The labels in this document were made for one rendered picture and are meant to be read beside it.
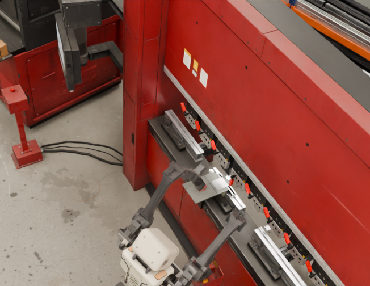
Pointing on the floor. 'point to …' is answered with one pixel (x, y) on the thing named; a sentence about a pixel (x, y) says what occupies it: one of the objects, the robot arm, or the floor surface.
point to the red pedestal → (32, 148)
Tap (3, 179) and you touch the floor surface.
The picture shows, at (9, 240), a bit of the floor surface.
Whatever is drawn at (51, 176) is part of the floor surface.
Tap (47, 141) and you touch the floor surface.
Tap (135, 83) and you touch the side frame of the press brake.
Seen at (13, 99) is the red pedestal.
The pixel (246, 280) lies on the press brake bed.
